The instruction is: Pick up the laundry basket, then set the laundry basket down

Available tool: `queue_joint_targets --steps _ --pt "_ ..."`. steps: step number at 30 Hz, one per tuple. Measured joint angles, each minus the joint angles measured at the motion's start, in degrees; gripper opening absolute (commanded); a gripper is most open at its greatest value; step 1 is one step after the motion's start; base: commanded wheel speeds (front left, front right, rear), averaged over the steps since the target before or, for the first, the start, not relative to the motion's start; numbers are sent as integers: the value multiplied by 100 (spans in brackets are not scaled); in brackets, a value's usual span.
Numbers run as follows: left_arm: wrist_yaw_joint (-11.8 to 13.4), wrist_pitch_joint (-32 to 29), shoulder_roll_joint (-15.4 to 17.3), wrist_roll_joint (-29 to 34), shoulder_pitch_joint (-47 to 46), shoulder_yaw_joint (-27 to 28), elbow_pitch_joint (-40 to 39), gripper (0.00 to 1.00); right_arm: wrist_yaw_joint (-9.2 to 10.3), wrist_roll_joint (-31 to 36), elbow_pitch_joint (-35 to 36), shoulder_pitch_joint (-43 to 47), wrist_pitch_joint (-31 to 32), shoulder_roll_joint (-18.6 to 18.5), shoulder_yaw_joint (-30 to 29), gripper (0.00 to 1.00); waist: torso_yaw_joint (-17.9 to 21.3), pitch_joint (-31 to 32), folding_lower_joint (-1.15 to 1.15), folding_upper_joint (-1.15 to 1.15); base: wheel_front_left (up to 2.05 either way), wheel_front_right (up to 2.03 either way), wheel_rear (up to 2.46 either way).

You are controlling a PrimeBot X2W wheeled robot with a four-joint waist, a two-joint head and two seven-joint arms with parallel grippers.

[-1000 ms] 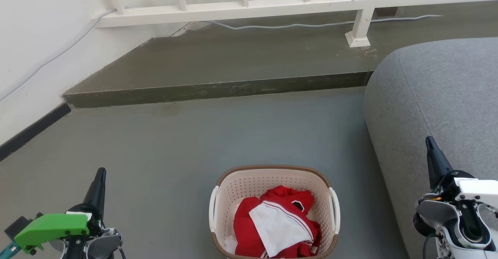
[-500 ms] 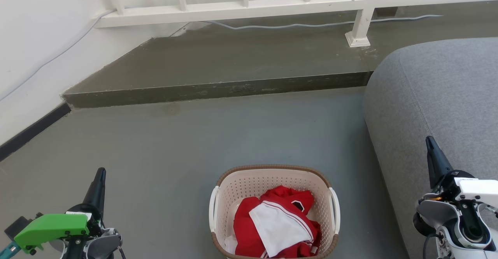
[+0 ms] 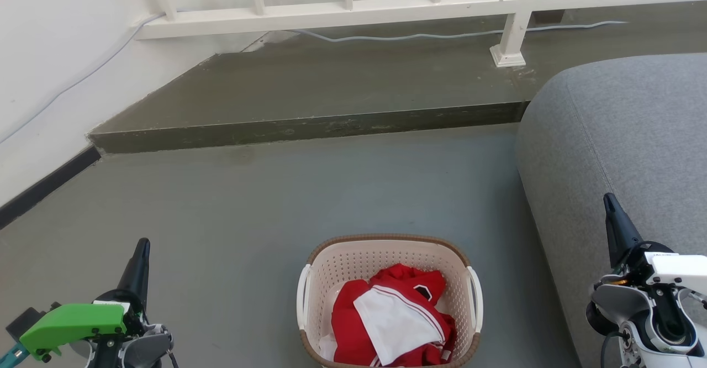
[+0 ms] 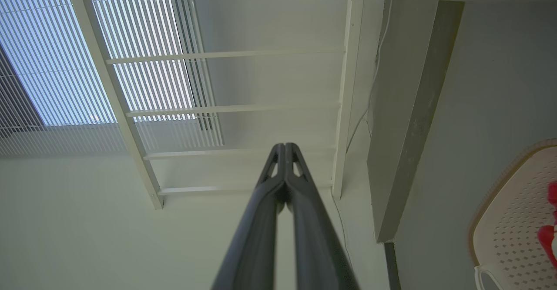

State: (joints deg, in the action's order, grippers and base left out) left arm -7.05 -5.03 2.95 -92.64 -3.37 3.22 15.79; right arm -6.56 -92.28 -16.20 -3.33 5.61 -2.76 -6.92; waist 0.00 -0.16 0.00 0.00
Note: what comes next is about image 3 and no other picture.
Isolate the beige plastic laundry basket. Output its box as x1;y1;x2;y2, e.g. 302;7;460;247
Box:
297;234;484;368

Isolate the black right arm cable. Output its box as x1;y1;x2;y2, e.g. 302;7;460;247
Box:
599;330;627;368

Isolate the white wooden railing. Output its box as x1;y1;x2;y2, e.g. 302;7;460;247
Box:
135;0;707;69

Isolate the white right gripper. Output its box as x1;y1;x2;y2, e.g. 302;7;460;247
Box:
603;193;707;298

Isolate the red and white garment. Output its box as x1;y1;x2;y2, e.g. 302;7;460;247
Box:
331;264;458;367

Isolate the black wall baseboard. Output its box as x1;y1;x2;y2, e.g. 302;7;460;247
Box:
0;146;103;230

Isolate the raised concrete step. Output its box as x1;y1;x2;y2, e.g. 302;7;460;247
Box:
88;2;707;154

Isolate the grey fabric sofa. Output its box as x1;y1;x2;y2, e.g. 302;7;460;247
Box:
515;53;707;368

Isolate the light grey cable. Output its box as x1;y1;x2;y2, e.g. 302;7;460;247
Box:
0;13;629;145

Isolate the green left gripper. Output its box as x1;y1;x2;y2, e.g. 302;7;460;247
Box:
19;238;151;362

